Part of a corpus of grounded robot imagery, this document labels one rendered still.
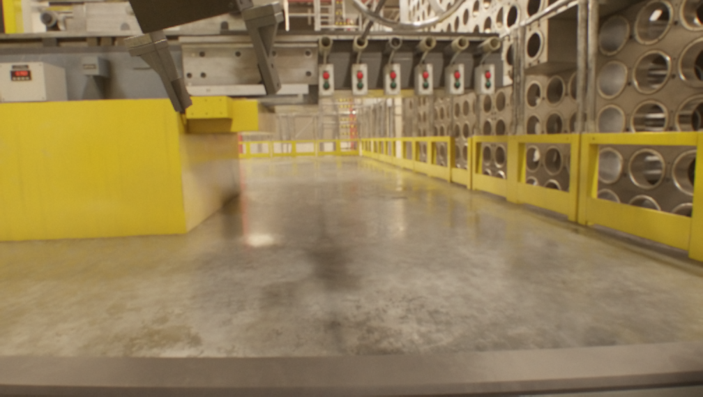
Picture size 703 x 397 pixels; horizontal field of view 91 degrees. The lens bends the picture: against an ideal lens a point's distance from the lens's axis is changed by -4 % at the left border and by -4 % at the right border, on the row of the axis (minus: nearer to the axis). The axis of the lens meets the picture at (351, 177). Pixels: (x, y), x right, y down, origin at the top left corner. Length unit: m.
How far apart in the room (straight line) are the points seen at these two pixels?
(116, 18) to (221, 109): 0.96
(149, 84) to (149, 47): 1.67
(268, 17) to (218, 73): 1.61
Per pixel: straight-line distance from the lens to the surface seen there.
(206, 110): 1.66
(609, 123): 3.07
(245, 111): 1.75
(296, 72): 2.00
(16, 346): 1.02
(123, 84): 2.25
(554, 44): 2.90
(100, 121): 1.82
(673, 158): 2.62
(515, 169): 2.24
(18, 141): 2.01
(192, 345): 0.82
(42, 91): 2.26
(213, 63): 2.07
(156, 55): 0.53
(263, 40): 0.47
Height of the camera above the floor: 0.39
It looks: 6 degrees down
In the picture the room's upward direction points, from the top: 1 degrees counter-clockwise
